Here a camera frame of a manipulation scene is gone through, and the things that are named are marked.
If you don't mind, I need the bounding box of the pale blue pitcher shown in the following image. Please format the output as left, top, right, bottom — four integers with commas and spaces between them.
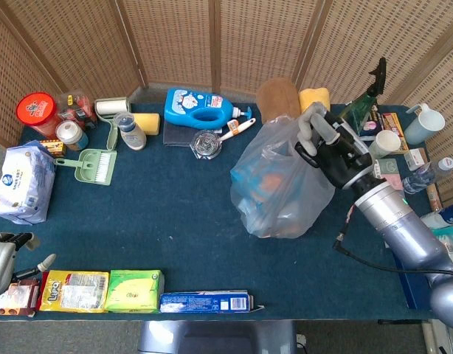
403, 103, 446, 146

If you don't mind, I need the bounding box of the white lid snack jar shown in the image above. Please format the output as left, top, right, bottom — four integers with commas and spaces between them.
55, 119, 89, 151

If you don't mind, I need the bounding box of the red and yellow box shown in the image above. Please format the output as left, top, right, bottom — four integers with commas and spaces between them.
381, 112, 410, 154

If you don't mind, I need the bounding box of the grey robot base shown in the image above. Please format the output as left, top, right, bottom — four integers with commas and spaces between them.
137, 319, 298, 354

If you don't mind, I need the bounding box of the blue snack box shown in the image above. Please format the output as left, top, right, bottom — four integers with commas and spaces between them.
232, 154, 286, 192

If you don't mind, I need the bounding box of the small yellow box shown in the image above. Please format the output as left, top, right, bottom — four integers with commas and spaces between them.
39, 139, 68, 159

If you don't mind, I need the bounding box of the wicker folding screen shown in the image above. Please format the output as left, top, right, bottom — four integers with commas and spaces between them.
0, 0, 453, 207

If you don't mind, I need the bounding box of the flat blue box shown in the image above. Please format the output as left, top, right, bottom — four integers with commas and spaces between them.
392, 254, 434, 310

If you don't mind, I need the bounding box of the red lid jar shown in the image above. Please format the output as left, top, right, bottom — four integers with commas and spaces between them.
15, 91, 63, 139

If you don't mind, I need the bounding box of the transparent plastic shopping bag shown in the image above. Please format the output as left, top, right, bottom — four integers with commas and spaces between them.
229, 114, 336, 239

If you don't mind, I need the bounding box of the green hand brush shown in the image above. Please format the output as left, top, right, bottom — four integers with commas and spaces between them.
88, 153, 115, 184

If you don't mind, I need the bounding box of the dark box with pink print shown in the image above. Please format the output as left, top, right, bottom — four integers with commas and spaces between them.
359, 106, 386, 141

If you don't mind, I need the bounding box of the white pack with blue logo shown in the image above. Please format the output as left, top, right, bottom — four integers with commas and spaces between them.
0, 139, 57, 226

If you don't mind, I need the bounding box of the brown bar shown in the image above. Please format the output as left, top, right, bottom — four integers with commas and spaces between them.
425, 183, 443, 213

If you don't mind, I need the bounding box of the white paper cup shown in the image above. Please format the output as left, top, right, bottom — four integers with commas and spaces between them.
368, 129, 402, 160

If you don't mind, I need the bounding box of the green spray bottle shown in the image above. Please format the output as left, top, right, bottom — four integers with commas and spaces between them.
340, 57, 388, 136

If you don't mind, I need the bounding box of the white brush with orange label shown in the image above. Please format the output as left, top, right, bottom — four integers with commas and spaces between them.
218, 117, 257, 143

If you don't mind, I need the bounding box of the large yellow sponge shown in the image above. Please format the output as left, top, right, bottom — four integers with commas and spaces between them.
298, 87, 331, 115

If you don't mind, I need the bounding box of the yellow Lipo snack pack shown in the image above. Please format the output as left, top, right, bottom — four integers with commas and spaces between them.
38, 269, 110, 313

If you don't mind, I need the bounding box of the green dustpan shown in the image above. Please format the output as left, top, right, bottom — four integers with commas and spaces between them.
53, 149, 118, 187

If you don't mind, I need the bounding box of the black cable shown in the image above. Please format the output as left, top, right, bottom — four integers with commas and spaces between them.
333, 206, 453, 277

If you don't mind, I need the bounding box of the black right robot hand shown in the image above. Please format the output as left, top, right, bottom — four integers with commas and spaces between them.
293, 102, 375, 191

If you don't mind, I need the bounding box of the clear water bottle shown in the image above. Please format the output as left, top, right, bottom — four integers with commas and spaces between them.
401, 156, 453, 195

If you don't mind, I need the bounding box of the red snack pack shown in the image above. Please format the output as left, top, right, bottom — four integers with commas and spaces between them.
0, 278, 41, 318

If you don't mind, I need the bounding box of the blue toothpaste box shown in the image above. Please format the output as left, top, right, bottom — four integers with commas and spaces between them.
159, 289, 265, 313

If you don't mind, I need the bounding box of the brown sponge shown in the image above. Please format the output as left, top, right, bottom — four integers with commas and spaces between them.
255, 77, 302, 122

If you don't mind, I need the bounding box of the blue detergent bottle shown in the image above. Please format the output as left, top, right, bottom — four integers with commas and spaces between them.
163, 88, 253, 130

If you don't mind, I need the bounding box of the blue carpet table cover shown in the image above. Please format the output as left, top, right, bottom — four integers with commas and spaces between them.
0, 102, 434, 322

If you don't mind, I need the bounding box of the small yellow sponge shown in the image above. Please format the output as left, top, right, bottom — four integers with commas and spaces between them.
132, 112, 161, 136

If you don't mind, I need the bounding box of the green box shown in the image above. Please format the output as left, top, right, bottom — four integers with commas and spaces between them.
373, 158, 399, 181

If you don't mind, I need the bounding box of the clear plastic box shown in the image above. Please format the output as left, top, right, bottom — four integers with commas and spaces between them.
57, 91, 98, 132

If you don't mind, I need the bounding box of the teal plastic package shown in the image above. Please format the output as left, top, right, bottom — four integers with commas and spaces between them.
431, 226, 453, 266

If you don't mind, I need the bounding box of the grey cloth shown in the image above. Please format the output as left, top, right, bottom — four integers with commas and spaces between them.
162, 121, 198, 148

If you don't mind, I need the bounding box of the green tissue pack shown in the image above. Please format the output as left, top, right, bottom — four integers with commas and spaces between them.
104, 268, 165, 313

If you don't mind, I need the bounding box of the green lint roller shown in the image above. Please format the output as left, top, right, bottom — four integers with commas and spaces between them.
94, 97, 132, 151

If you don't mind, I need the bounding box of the small white box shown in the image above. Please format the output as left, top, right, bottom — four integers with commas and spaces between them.
403, 147, 429, 171

